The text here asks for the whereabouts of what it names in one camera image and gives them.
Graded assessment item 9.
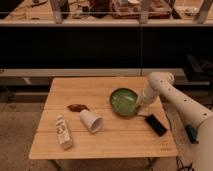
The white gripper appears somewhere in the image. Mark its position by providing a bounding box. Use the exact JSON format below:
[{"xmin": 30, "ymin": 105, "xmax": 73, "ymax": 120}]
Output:
[{"xmin": 140, "ymin": 87, "xmax": 157, "ymax": 106}]

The green ceramic bowl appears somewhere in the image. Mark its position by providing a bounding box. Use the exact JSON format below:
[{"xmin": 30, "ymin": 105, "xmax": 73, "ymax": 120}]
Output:
[{"xmin": 109, "ymin": 88, "xmax": 140, "ymax": 117}]

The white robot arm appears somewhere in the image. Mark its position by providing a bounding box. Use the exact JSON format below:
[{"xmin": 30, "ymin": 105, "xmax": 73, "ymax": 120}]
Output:
[{"xmin": 139, "ymin": 72, "xmax": 213, "ymax": 171}]

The black rectangular phone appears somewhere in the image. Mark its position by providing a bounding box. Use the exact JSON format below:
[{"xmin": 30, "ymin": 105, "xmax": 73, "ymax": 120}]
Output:
[{"xmin": 145, "ymin": 114, "xmax": 167, "ymax": 136}]

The white paper cup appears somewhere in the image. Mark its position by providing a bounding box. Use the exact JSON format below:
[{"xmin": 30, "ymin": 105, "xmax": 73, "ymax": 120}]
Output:
[{"xmin": 79, "ymin": 109, "xmax": 103, "ymax": 133}]

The dark red chili pepper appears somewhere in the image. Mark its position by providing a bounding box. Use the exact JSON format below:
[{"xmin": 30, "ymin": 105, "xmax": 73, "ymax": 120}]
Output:
[{"xmin": 67, "ymin": 104, "xmax": 89, "ymax": 112}]

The wooden table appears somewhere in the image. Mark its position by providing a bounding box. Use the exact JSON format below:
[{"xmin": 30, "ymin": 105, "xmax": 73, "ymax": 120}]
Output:
[{"xmin": 29, "ymin": 77, "xmax": 178, "ymax": 159}]

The white plastic bottle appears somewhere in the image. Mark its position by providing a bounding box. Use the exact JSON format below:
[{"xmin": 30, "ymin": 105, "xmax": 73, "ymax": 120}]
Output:
[{"xmin": 56, "ymin": 115, "xmax": 73, "ymax": 150}]

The long metal shelf bench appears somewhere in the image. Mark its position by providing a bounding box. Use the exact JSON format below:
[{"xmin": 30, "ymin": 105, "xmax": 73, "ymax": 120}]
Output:
[{"xmin": 0, "ymin": 68, "xmax": 187, "ymax": 86}]

